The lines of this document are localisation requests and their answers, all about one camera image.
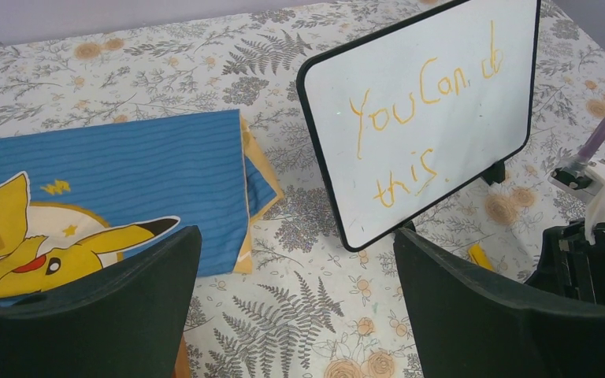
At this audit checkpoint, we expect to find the black framed whiteboard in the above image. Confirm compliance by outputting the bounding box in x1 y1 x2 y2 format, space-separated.
296 0 541 252

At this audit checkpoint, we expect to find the yellow marker cap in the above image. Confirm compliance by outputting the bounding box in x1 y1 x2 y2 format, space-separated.
467 243 495 272

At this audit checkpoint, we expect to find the floral table mat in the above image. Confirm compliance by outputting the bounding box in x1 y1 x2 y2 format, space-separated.
0 1 605 377

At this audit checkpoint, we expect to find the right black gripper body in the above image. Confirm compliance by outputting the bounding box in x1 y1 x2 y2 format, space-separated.
525 220 605 306

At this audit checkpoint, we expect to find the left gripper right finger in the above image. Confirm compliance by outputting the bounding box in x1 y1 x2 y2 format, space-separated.
393 228 605 377

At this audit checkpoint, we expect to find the blue pikachu cloth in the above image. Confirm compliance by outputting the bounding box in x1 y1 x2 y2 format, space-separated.
0 109 283 306

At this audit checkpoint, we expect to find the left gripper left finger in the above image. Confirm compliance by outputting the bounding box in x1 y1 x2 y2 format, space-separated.
0 226 202 377

